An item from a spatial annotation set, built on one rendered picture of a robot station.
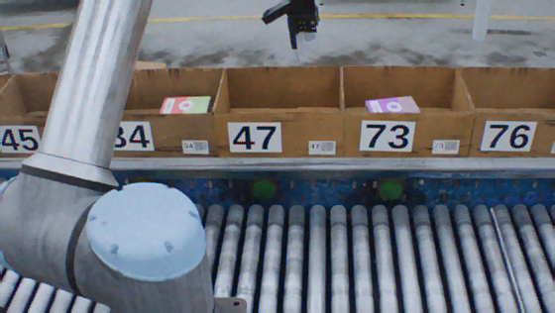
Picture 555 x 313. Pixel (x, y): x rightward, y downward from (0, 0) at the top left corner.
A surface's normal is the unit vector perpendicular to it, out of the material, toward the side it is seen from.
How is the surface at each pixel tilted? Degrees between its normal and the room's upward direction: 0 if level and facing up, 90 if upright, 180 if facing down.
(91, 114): 60
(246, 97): 89
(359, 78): 89
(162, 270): 82
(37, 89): 89
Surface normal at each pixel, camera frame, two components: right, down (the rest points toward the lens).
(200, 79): -0.07, 0.59
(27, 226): -0.30, -0.17
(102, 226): 0.06, -0.83
